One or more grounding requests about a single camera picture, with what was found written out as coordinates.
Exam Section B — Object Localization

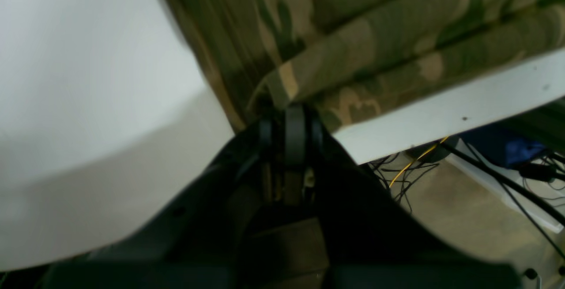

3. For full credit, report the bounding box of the blue box under table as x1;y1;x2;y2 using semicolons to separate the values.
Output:
460;124;548;169

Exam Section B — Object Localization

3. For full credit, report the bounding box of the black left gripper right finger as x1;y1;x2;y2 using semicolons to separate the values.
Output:
285;105;521;289

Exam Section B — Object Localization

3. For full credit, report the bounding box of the camouflage t-shirt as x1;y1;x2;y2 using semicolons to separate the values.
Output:
166;0;564;131

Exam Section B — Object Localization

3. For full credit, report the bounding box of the yellow cable on floor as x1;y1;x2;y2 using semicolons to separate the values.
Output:
388;137;448;188

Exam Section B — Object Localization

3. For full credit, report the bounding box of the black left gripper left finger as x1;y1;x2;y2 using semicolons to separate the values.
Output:
44;118;280;289

